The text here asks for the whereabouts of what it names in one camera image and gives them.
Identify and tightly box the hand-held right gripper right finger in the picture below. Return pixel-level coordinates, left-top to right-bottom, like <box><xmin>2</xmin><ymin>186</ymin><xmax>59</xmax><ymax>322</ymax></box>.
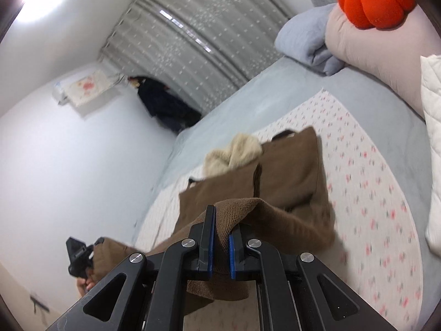
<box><xmin>228</xmin><ymin>223</ymin><xmax>398</xmax><ymax>331</ymax></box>

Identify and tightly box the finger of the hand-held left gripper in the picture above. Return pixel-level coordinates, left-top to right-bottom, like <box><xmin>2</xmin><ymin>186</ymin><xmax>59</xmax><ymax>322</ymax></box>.
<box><xmin>66</xmin><ymin>236</ymin><xmax>104</xmax><ymax>259</ymax></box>

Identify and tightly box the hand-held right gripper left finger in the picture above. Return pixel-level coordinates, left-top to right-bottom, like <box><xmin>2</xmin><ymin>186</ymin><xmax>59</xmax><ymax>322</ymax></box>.
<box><xmin>45</xmin><ymin>204</ymin><xmax>217</xmax><ymax>331</ymax></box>

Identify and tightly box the brown coat with fur collar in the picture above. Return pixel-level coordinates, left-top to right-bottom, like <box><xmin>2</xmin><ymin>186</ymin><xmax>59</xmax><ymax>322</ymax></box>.
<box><xmin>91</xmin><ymin>126</ymin><xmax>337</xmax><ymax>318</ymax></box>

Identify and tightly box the person's left hand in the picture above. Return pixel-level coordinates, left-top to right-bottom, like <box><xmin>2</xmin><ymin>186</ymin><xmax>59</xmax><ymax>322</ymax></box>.
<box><xmin>76</xmin><ymin>272</ymin><xmax>98</xmax><ymax>296</ymax></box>

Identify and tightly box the cherry print sheet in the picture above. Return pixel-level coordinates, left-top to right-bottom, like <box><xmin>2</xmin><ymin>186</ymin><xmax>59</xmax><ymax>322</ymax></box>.
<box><xmin>133</xmin><ymin>88</ymin><xmax>431</xmax><ymax>331</ymax></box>

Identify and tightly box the dark hanging garment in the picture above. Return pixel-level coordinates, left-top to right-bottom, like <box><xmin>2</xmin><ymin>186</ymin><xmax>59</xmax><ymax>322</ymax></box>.
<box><xmin>128</xmin><ymin>75</ymin><xmax>202</xmax><ymax>134</ymax></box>

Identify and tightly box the air conditioner with floral cover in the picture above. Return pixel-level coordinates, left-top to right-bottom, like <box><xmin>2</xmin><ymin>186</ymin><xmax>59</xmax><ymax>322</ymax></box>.
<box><xmin>52</xmin><ymin>70</ymin><xmax>123</xmax><ymax>119</ymax></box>

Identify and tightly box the bed with grey sheet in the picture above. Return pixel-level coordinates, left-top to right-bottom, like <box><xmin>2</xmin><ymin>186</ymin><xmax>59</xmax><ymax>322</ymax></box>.
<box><xmin>133</xmin><ymin>53</ymin><xmax>441</xmax><ymax>331</ymax></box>

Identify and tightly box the grey patterned curtain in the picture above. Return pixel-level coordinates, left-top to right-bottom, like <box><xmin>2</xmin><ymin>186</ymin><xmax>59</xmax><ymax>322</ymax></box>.
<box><xmin>100</xmin><ymin>0</ymin><xmax>313</xmax><ymax>110</ymax></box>

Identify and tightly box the blue-grey folded blanket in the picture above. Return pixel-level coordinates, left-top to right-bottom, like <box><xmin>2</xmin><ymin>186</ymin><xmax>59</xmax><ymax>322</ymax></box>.
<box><xmin>276</xmin><ymin>3</ymin><xmax>345</xmax><ymax>77</ymax></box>

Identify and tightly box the pink pillow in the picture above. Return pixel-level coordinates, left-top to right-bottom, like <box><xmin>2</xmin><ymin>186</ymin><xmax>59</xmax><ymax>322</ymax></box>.
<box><xmin>325</xmin><ymin>3</ymin><xmax>441</xmax><ymax>120</ymax></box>

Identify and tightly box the white quilted blanket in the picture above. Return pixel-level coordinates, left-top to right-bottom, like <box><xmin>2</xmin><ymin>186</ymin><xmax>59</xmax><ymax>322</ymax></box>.
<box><xmin>420</xmin><ymin>54</ymin><xmax>441</xmax><ymax>259</ymax></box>

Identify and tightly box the orange pumpkin cushion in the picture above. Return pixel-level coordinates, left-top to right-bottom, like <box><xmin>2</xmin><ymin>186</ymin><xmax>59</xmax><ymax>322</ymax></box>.
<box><xmin>337</xmin><ymin>0</ymin><xmax>417</xmax><ymax>30</ymax></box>

